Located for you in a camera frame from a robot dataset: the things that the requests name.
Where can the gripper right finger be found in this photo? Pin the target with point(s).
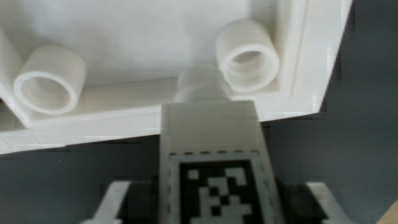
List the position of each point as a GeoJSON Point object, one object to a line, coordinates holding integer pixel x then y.
{"type": "Point", "coordinates": [309, 204]}

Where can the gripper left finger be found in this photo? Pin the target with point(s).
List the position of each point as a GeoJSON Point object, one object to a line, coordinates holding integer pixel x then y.
{"type": "Point", "coordinates": [126, 205]}

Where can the white table leg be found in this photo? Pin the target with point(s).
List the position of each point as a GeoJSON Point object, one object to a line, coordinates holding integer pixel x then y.
{"type": "Point", "coordinates": [217, 187]}

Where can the white square table top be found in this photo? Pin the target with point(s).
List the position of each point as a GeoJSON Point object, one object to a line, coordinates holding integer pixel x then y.
{"type": "Point", "coordinates": [106, 57]}

